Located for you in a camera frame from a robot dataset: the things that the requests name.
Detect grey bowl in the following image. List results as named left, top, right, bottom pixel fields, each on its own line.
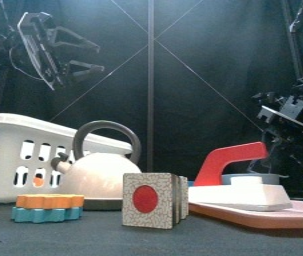
left=219, top=172, right=290, bottom=186

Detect white plastic laundry basket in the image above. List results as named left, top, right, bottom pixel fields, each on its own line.
left=0, top=112, right=135, bottom=204

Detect speckled block with red dot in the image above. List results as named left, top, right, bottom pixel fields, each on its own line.
left=122, top=171, right=190, bottom=231

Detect orange and teal gear blocks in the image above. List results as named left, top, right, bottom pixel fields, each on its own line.
left=10, top=193, right=86, bottom=224

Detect black cable loop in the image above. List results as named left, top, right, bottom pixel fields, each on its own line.
left=8, top=45, right=46, bottom=82

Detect orange item inside basket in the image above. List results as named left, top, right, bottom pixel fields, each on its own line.
left=32, top=176, right=47, bottom=188

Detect white kettle grey handle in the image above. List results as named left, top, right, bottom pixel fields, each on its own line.
left=50, top=119, right=143, bottom=211

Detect dark slanted frame bar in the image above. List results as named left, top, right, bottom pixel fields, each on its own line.
left=281, top=0, right=303, bottom=81

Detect white toy iron red handle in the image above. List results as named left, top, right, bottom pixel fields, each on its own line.
left=187, top=141, right=294, bottom=212

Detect grey vertical frame pole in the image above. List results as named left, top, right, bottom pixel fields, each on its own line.
left=147, top=0, right=155, bottom=173

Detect pink tray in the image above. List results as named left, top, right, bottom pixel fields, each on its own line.
left=187, top=199, right=303, bottom=230

